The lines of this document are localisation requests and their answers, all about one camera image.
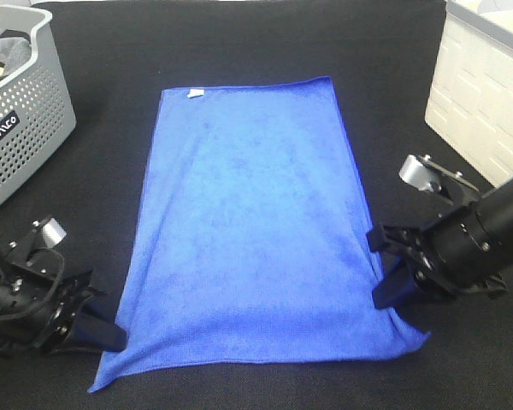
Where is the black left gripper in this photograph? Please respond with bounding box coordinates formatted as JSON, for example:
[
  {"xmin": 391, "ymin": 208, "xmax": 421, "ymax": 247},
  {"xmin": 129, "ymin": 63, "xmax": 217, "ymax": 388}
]
[{"xmin": 0, "ymin": 238, "xmax": 128, "ymax": 355}]

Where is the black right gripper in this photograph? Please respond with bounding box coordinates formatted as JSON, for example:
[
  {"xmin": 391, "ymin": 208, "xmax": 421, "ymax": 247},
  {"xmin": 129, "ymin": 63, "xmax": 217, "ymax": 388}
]
[{"xmin": 366, "ymin": 213, "xmax": 507, "ymax": 310}]

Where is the blue microfiber towel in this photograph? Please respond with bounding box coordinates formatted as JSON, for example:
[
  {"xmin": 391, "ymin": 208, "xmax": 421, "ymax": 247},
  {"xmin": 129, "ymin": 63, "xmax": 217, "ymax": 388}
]
[{"xmin": 91, "ymin": 76, "xmax": 428, "ymax": 391}]

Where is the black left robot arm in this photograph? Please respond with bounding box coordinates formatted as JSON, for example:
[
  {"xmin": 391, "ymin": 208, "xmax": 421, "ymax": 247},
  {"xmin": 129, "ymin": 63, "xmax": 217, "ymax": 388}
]
[{"xmin": 0, "ymin": 217, "xmax": 127, "ymax": 358}]

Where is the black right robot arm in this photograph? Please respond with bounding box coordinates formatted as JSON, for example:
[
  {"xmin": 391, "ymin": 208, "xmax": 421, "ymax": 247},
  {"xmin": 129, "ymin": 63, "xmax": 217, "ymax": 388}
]
[{"xmin": 367, "ymin": 179, "xmax": 513, "ymax": 309}]

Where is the white plastic storage box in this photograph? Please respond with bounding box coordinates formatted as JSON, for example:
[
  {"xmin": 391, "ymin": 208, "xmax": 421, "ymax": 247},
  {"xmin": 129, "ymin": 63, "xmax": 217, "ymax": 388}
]
[{"xmin": 425, "ymin": 1, "xmax": 513, "ymax": 186}]

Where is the grey perforated plastic basket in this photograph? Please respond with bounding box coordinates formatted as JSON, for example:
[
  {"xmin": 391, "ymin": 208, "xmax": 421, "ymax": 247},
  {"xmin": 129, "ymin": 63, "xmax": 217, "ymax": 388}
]
[{"xmin": 0, "ymin": 4, "xmax": 76, "ymax": 206}]

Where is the grey cloth in basket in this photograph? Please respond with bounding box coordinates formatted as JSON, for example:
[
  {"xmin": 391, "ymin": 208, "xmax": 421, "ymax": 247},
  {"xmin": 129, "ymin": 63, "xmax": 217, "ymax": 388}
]
[{"xmin": 0, "ymin": 37, "xmax": 32, "ymax": 73}]

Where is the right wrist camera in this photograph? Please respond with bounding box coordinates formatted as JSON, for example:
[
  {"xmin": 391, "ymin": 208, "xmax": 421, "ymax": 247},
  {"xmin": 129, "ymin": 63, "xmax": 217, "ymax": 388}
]
[{"xmin": 398, "ymin": 155, "xmax": 482, "ymax": 207}]

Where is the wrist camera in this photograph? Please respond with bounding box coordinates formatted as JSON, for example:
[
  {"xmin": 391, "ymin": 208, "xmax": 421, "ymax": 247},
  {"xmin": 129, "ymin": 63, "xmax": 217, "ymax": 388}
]
[
  {"xmin": 398, "ymin": 155, "xmax": 482, "ymax": 207},
  {"xmin": 6, "ymin": 215, "xmax": 67, "ymax": 269}
]

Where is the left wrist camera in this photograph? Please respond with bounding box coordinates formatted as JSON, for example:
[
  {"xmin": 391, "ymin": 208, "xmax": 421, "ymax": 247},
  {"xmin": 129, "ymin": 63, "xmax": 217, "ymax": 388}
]
[{"xmin": 6, "ymin": 215, "xmax": 67, "ymax": 269}]

